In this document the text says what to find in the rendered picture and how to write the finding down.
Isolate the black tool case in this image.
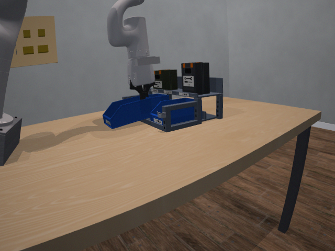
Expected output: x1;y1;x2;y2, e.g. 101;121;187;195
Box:
181;62;210;95

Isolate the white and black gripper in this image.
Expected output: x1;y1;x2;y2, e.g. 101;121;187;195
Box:
127;59;155;100

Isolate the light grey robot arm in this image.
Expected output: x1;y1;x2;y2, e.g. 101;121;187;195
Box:
0;0;160;127

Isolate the grey shelf rack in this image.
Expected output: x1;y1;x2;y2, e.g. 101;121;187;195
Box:
140;76;223;132

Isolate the blue bin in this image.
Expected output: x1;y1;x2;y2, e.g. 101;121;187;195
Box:
151;98;194;125
103;96;152;129
149;94;169;110

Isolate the dark green tool case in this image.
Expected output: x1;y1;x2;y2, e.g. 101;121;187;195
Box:
153;70;178;90

